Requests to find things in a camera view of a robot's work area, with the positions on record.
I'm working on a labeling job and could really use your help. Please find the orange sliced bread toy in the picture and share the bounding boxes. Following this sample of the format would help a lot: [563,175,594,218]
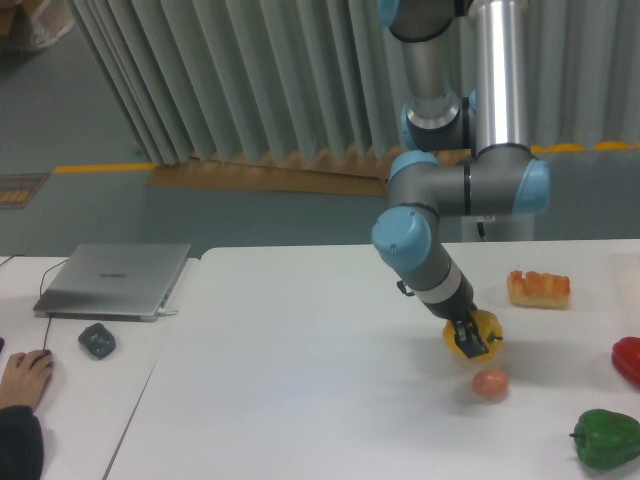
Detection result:
[506,270,571,309]

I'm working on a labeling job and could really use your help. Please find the white usb cable plug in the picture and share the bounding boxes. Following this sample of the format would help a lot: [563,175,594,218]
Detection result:
[156,308,178,318]

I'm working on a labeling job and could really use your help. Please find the black mouse cable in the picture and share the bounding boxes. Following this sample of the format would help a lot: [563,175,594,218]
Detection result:
[0,253,71,354]

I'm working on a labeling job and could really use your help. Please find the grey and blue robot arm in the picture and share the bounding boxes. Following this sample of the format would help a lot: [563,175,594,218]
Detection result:
[371,1,550,359]

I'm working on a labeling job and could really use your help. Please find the green bell pepper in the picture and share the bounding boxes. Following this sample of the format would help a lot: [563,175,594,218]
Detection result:
[570,409,639,470]

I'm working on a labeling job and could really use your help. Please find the brown cardboard sheet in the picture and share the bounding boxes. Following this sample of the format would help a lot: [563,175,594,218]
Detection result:
[147,145,402,197]

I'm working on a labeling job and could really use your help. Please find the grey folding partition screen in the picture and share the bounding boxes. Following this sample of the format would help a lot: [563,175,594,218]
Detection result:
[68,1,639,165]

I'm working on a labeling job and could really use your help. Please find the small black controller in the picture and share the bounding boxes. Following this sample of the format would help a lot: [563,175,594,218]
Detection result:
[78,323,117,360]

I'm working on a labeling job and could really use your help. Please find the person's bare hand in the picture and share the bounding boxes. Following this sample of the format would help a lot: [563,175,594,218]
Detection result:
[1,350,46,411]

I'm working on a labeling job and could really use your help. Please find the yellow bell pepper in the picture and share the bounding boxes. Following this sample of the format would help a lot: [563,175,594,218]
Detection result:
[442,309,504,362]

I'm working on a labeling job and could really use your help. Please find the cardboard boxes in corner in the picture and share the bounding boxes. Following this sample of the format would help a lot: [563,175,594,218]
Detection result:
[1,0,75,54]

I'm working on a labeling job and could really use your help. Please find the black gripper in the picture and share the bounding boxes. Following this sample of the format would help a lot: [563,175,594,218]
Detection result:
[432,287,493,359]

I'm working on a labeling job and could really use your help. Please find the silver closed laptop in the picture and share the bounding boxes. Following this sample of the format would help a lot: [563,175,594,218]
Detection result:
[33,243,191,321]

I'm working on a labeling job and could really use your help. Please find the black computer mouse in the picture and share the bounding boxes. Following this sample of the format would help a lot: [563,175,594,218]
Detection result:
[30,350,54,391]

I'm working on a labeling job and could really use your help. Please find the dark sleeved forearm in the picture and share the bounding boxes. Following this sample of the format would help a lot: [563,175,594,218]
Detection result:
[1,406,44,479]

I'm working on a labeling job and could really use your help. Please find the red bell pepper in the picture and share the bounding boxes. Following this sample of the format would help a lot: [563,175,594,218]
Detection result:
[611,337,640,387]

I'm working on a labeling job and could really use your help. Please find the brown egg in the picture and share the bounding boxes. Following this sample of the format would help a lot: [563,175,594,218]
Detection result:
[471,369,509,400]

